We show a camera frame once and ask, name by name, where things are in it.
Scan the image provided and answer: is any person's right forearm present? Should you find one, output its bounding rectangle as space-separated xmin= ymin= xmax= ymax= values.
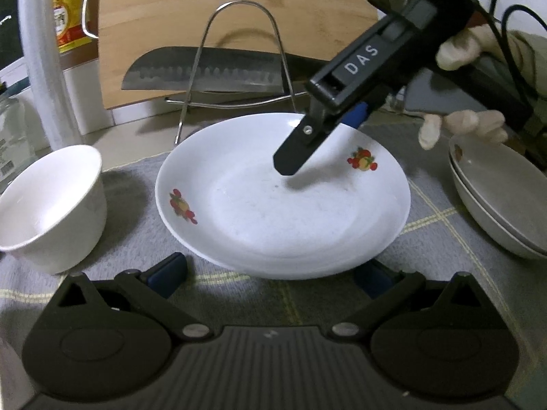
xmin=515 ymin=30 xmax=547 ymax=95

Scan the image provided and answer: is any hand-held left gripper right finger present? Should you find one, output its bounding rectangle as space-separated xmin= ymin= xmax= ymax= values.
xmin=329 ymin=260 xmax=513 ymax=344

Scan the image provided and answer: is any steel cleaver black handle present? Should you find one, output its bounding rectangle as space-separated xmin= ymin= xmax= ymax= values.
xmin=120 ymin=45 xmax=338 ymax=95

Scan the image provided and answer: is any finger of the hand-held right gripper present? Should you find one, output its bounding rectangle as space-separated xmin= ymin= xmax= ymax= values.
xmin=273 ymin=102 xmax=343 ymax=177
xmin=341 ymin=101 xmax=369 ymax=129

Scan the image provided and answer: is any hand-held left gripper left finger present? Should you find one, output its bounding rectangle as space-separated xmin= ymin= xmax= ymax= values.
xmin=40 ymin=253 xmax=212 ymax=344

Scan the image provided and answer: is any wire cutting board rack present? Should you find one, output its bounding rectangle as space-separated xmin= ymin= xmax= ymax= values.
xmin=164 ymin=2 xmax=313 ymax=146

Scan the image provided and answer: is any black cable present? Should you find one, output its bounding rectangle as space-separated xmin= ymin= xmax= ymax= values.
xmin=486 ymin=0 xmax=547 ymax=109

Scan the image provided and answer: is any person's right hand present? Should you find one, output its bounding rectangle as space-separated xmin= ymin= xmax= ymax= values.
xmin=418 ymin=23 xmax=528 ymax=151

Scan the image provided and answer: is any dark window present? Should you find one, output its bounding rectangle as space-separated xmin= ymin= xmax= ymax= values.
xmin=0 ymin=0 xmax=27 ymax=69

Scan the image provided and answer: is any bamboo cutting board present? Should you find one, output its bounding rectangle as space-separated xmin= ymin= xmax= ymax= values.
xmin=83 ymin=0 xmax=381 ymax=111

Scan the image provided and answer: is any amber cooking oil bottle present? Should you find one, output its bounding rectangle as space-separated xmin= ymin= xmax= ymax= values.
xmin=50 ymin=0 xmax=103 ymax=73

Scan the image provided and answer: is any white bowl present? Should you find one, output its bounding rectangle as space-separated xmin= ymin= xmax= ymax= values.
xmin=0 ymin=145 xmax=108 ymax=275

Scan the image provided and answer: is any grey checked mat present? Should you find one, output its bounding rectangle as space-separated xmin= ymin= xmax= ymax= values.
xmin=0 ymin=124 xmax=547 ymax=338

